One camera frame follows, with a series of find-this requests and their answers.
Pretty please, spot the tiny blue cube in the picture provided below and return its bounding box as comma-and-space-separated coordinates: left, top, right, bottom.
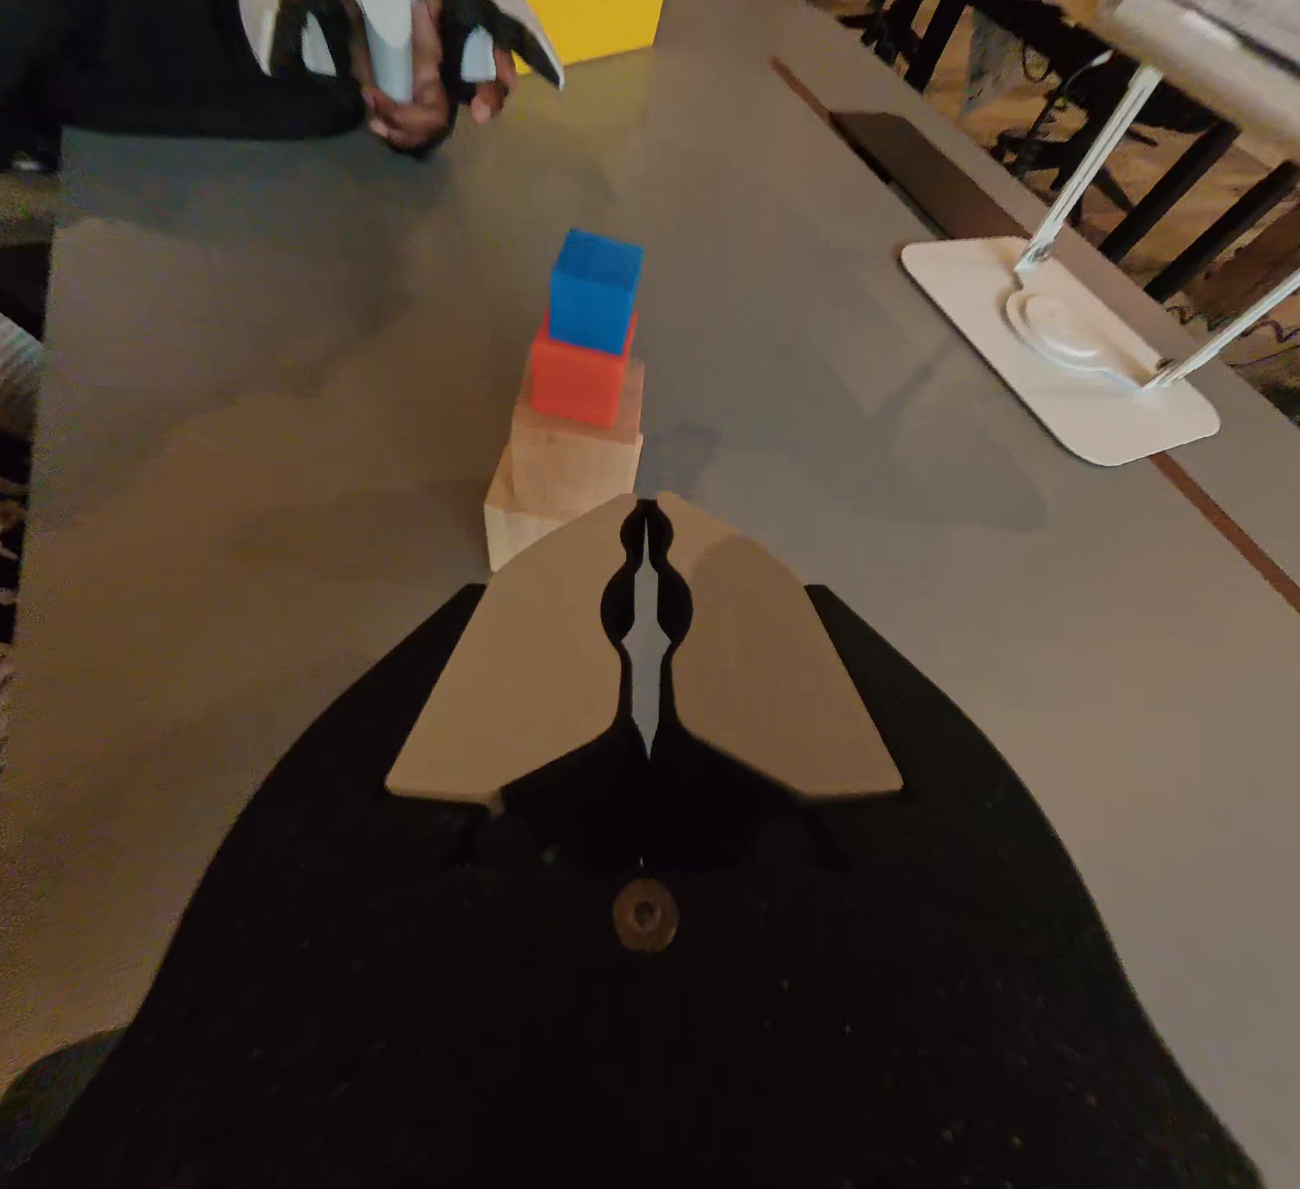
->
548, 229, 647, 357

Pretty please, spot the person's left forearm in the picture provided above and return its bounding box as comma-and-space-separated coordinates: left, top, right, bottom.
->
0, 0, 368, 144

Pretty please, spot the medium wooden cube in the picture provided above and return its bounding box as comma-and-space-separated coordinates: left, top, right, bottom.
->
508, 360, 650, 520

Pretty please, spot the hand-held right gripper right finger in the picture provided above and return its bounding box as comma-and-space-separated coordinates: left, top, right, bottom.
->
650, 492, 906, 799

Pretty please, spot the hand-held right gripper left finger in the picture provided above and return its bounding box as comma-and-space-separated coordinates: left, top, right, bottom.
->
385, 492, 647, 803

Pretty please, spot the large wooden cube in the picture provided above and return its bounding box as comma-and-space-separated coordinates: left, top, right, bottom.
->
482, 442, 647, 574

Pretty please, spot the white document stand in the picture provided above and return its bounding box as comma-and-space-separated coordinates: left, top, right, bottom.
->
900, 62, 1300, 469

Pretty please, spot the black cable slot lid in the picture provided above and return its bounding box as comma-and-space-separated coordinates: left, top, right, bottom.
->
833, 109, 1048, 245

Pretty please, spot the small red cube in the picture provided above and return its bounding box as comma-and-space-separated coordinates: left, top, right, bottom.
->
525, 305, 638, 432

